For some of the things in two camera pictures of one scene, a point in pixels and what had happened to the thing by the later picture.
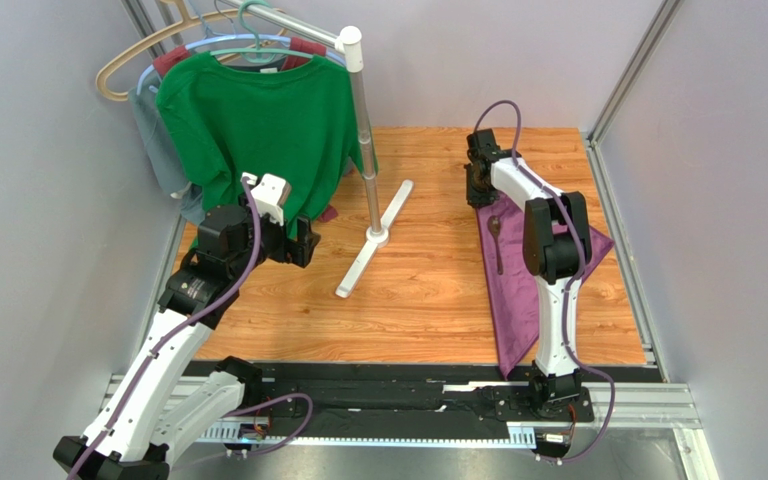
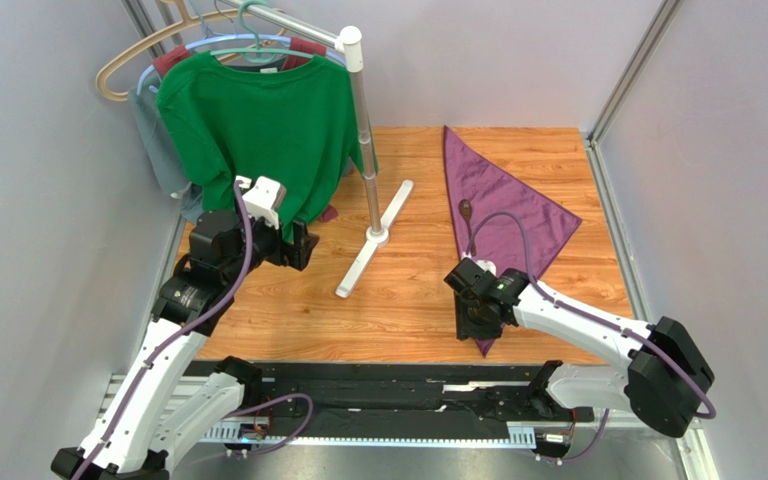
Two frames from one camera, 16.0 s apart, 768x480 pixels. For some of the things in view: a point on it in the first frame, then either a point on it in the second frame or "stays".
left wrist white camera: (270, 195) stays
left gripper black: (299, 251) stays
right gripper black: (478, 177) -> (467, 326)
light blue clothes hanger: (225, 37) stays
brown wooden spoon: (494, 228) -> (465, 208)
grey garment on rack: (164, 150) stays
